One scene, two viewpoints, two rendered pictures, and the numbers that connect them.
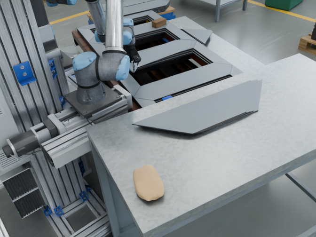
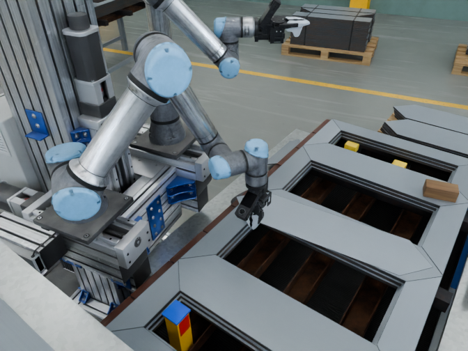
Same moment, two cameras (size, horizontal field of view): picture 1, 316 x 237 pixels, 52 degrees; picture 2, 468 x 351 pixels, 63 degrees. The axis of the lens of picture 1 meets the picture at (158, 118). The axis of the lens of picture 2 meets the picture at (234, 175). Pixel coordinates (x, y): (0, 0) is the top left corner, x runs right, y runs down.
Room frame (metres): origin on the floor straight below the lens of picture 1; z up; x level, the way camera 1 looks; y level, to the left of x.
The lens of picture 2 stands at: (1.35, -0.73, 1.86)
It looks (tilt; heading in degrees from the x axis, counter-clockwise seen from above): 36 degrees down; 62
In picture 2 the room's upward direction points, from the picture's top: 1 degrees counter-clockwise
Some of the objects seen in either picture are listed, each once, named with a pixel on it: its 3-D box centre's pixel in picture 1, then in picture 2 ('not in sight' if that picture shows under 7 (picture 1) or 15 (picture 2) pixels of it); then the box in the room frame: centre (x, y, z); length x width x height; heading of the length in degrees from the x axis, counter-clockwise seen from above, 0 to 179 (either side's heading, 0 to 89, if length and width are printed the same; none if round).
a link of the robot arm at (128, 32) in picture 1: (122, 35); (225, 162); (1.81, 0.18, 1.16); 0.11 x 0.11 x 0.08; 85
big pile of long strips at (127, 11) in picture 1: (130, 8); (463, 138); (3.19, 0.21, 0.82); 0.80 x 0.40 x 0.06; 115
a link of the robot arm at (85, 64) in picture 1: (87, 67); (70, 166); (1.37, 0.32, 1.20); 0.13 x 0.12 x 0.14; 85
